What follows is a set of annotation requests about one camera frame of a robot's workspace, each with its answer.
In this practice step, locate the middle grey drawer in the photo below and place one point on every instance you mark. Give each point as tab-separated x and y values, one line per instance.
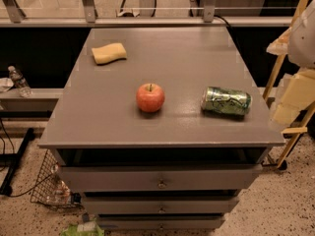
160	205

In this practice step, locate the grey drawer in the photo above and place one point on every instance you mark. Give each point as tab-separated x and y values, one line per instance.
155	179
160	223
160	205

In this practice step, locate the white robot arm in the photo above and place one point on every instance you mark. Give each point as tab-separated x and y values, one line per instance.
301	44

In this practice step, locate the green wipes packet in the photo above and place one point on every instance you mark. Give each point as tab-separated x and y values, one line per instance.
85	229

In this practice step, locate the grey drawer cabinet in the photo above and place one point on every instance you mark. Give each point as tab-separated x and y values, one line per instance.
159	128

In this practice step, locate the bottom grey drawer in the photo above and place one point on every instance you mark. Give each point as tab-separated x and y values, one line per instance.
160	223

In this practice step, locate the yellow wooden ladder frame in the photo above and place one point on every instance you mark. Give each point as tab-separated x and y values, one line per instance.
299	125

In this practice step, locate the top grey drawer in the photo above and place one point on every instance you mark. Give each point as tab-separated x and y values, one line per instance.
155	179

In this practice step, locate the clear plastic water bottle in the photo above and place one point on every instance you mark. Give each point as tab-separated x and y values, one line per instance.
19	81

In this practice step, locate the red apple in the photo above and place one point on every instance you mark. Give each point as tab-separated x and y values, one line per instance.
150	97

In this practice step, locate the wire mesh basket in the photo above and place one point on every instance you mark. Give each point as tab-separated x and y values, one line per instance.
49	190

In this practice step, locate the green soda can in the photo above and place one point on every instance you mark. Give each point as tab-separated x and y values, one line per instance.
226	101

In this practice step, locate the grey window rail ledge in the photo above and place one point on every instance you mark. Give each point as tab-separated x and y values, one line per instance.
125	22

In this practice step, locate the black metal stand leg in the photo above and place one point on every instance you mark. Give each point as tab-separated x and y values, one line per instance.
12	161

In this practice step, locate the yellow sponge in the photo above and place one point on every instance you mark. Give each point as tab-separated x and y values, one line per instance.
109	53

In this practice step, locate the yellow foam block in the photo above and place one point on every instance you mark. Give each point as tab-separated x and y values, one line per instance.
294	94

